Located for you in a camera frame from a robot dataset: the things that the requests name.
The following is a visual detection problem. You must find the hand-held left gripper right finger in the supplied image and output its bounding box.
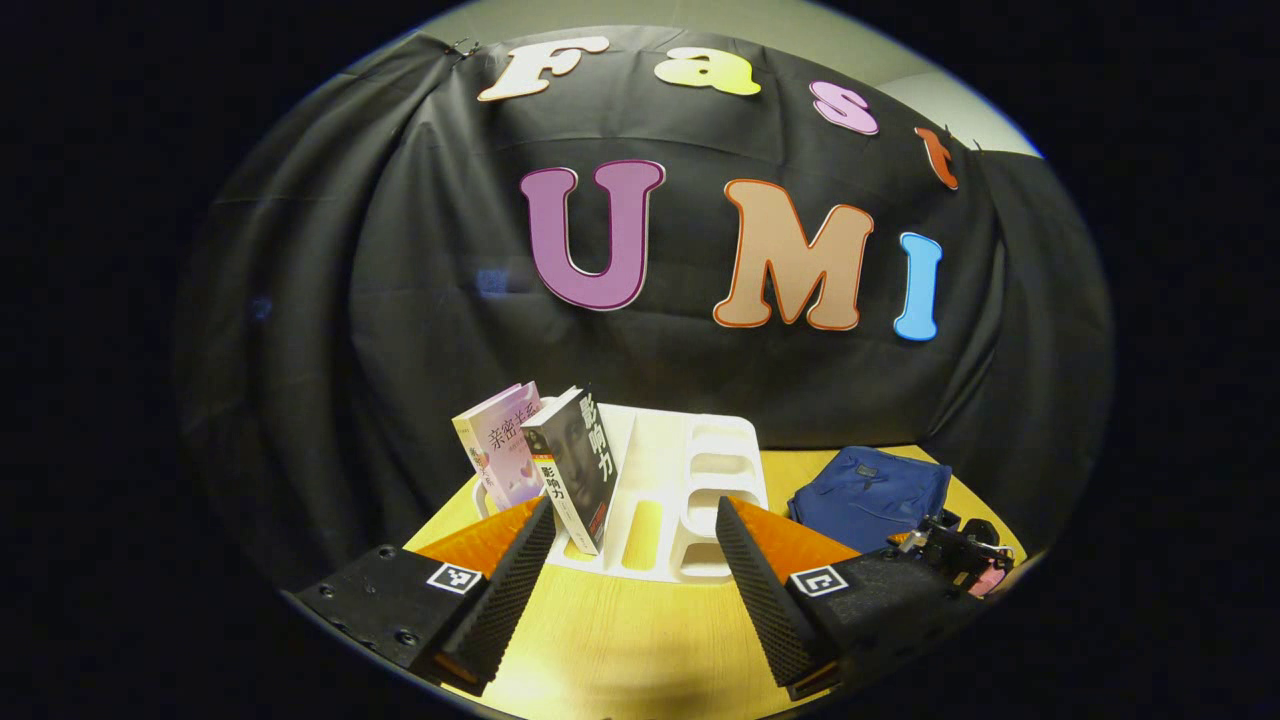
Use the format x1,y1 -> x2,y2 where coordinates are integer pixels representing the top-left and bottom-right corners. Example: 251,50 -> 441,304
715,496 -> 991,702

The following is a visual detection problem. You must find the pink book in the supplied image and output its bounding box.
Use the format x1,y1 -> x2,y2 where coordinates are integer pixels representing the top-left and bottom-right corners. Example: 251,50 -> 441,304
452,381 -> 546,516

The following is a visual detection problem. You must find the white plastic bookshelf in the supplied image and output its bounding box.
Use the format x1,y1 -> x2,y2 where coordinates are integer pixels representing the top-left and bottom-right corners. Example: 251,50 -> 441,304
470,400 -> 769,584

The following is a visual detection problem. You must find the black backdrop cloth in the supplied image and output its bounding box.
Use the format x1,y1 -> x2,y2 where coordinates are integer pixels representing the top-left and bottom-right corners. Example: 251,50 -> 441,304
175,25 -> 1116,591

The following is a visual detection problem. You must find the blue schoolbag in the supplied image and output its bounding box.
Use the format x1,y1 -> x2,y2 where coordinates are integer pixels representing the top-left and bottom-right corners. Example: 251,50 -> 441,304
787,446 -> 953,554

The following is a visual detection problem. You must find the black book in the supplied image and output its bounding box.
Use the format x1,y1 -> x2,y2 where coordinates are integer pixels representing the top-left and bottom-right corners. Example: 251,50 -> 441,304
520,386 -> 623,556

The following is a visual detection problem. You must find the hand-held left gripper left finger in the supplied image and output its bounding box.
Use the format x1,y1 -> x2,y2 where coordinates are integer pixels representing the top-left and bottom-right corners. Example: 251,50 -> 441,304
285,497 -> 558,698

